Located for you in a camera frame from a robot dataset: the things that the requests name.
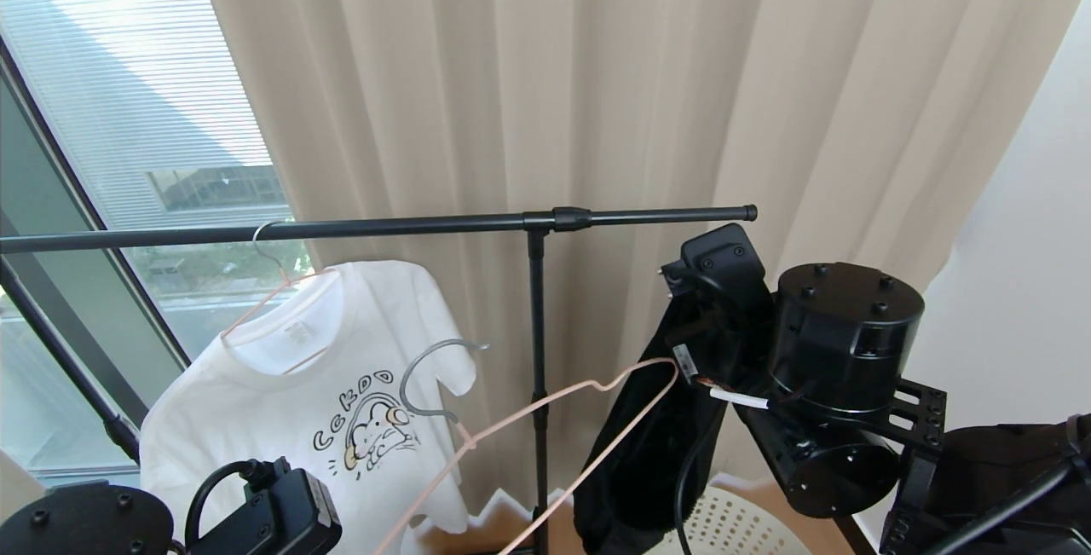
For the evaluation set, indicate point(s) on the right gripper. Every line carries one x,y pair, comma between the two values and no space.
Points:
733,355

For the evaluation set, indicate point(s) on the black garment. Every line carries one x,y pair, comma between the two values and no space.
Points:
639,453

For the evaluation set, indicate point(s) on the pink clothes hanger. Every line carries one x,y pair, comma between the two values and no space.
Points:
528,410
256,312

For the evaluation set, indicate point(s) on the white printed t-shirt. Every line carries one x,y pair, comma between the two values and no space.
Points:
247,401

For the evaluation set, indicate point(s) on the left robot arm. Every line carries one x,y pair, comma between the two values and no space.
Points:
85,521

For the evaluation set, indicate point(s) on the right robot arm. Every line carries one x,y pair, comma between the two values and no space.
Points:
844,325

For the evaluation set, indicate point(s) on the white laundry basket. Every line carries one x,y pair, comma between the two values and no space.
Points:
741,525

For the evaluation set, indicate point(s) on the black clothes rack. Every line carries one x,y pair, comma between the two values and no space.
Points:
426,222

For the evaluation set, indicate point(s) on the beige curtain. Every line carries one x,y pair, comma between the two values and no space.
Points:
17,478
597,69

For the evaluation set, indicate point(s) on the window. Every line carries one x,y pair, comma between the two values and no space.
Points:
128,69

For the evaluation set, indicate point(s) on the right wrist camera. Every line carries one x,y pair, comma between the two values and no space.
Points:
724,265

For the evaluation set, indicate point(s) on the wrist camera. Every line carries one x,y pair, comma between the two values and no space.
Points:
724,265
281,512

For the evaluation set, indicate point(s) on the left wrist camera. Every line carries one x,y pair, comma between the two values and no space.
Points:
281,512

